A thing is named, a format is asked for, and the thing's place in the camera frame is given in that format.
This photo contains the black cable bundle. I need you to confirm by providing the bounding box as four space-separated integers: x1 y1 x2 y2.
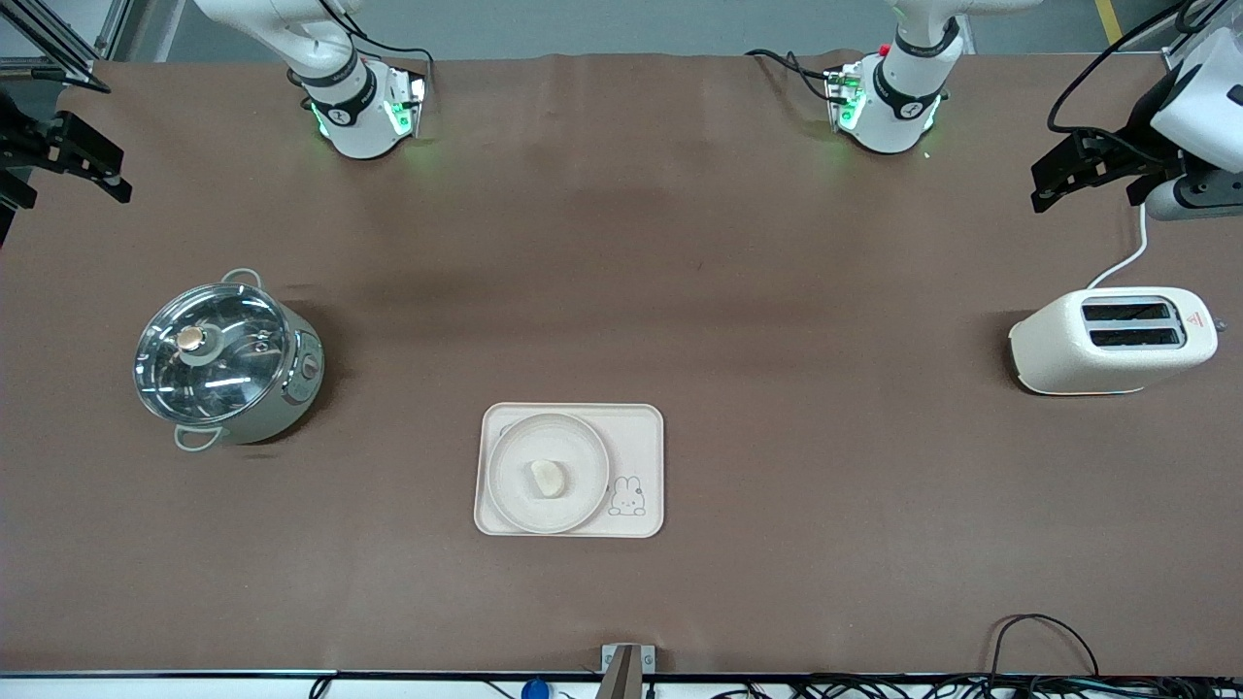
787 673 1243 699

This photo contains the black base cable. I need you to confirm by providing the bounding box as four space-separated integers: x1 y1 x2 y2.
746 49 838 100
330 0 435 74

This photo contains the white toaster power cable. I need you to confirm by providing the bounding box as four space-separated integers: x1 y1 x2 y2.
1086 204 1150 290

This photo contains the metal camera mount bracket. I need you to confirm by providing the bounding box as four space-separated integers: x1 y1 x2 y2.
600 643 657 699

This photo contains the grey-green electric cooking pot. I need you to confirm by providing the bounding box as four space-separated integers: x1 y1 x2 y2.
134 268 326 453

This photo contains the black looped cable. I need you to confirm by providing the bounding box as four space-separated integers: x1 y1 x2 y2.
991 614 1100 681

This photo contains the brown table mat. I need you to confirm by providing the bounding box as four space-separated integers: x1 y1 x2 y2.
0 50 1243 678

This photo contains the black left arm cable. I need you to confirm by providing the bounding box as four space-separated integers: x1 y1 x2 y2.
1047 0 1220 135

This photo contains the cream rabbit print tray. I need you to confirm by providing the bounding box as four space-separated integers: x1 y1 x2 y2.
474 403 665 538

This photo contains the aluminium frame profile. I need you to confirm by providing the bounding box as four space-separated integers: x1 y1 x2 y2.
0 0 137 88

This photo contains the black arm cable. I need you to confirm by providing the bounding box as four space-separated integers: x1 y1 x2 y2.
29 66 113 96
1047 0 1220 135

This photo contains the cream round plate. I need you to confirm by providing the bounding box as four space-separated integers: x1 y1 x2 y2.
487 413 611 534

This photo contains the glass pot lid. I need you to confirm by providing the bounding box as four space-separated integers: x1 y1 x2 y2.
134 283 295 425

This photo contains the cream two-slot toaster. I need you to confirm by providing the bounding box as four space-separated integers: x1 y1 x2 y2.
1008 286 1226 396

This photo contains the metal base connector plate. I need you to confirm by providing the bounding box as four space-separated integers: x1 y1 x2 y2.
386 66 430 139
825 63 867 134

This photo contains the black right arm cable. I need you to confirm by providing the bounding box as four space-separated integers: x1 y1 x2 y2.
29 66 113 96

